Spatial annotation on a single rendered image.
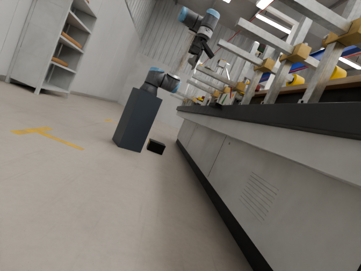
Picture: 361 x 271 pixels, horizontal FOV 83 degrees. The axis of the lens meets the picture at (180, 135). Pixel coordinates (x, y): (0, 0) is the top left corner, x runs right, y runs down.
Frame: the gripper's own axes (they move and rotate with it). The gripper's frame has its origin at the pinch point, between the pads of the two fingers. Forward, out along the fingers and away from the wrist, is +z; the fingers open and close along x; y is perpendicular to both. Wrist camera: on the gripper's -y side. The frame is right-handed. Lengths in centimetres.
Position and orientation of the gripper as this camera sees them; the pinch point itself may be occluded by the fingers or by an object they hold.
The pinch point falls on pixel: (193, 68)
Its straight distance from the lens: 138.6
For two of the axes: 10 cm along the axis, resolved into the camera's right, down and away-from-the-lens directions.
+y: -9.1, -3.8, -1.7
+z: -4.0, 9.1, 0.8
